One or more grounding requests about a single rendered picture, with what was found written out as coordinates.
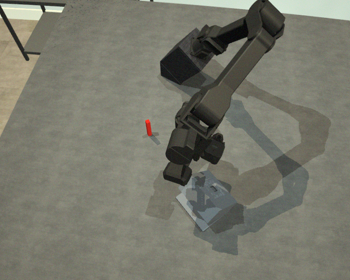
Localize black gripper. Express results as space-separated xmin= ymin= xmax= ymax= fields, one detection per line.
xmin=163 ymin=137 xmax=201 ymax=186

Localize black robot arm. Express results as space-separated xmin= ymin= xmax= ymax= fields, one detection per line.
xmin=165 ymin=0 xmax=285 ymax=165

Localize red rectangular peg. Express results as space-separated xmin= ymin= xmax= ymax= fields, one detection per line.
xmin=145 ymin=119 xmax=152 ymax=136

